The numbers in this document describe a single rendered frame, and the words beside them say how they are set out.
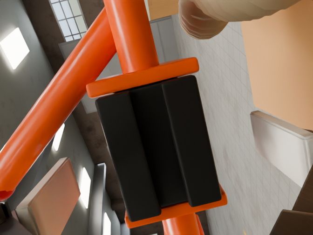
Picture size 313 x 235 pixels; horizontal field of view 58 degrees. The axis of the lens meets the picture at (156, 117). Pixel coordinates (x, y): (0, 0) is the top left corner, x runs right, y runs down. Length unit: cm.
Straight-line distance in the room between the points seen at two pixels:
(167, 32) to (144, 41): 890
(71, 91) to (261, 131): 12
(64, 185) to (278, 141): 13
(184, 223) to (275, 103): 21
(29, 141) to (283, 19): 24
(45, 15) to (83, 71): 894
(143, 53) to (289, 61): 18
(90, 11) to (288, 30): 865
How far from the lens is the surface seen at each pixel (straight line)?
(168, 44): 917
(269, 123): 18
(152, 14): 216
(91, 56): 18
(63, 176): 19
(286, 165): 17
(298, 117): 31
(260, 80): 38
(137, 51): 15
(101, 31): 18
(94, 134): 1061
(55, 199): 17
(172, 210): 17
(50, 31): 920
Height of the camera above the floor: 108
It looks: 1 degrees up
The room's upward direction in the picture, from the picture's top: 104 degrees counter-clockwise
